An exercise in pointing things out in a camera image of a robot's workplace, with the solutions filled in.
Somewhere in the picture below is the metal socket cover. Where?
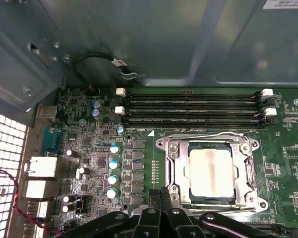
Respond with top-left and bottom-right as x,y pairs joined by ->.
167,138 -> 254,207

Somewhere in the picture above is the black PC case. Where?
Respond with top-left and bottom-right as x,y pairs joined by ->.
0,0 -> 298,238

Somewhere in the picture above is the green motherboard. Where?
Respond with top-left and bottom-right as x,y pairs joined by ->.
37,86 -> 298,238

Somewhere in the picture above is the metal locking lever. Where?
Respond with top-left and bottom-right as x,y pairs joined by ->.
188,205 -> 264,218
163,132 -> 248,143

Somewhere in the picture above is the RAM slot with white clips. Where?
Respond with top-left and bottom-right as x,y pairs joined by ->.
115,106 -> 278,118
115,88 -> 274,99

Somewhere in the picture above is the red black twisted wire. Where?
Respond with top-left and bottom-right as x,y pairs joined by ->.
0,169 -> 63,236

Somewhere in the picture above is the silver CPU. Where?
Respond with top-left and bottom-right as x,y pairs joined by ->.
187,142 -> 239,202

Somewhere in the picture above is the CPU socket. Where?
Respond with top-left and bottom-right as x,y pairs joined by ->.
155,131 -> 269,217

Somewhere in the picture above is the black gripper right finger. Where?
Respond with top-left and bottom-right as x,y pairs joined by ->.
161,187 -> 298,238

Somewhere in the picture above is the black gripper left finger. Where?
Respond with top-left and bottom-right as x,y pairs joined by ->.
75,189 -> 163,238

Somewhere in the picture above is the white case sticker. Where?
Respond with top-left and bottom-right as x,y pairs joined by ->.
262,0 -> 298,11

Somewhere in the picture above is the RAM slot with black clips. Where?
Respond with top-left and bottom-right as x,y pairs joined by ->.
113,115 -> 279,127
125,98 -> 277,107

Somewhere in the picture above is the black cable with white tag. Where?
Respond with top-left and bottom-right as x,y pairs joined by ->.
73,51 -> 149,96

